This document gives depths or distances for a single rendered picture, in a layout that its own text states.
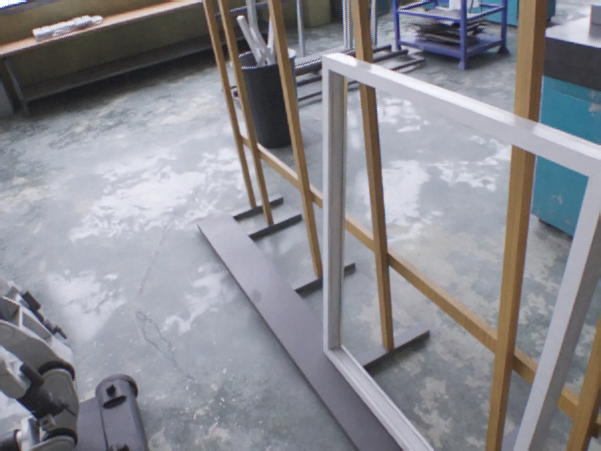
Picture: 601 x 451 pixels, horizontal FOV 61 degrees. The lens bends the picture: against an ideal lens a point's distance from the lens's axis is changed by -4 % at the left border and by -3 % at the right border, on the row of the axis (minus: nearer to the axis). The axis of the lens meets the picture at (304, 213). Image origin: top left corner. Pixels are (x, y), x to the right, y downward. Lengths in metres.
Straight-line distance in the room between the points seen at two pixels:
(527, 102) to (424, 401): 1.55
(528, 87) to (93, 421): 2.17
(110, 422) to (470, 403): 1.57
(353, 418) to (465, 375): 0.58
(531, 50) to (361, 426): 1.66
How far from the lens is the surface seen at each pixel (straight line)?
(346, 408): 2.44
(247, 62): 4.98
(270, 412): 2.55
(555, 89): 3.14
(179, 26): 8.71
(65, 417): 2.37
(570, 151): 1.21
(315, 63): 6.50
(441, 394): 2.54
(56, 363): 2.16
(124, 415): 2.53
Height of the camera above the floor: 2.00
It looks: 32 degrees down
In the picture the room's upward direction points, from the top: 10 degrees counter-clockwise
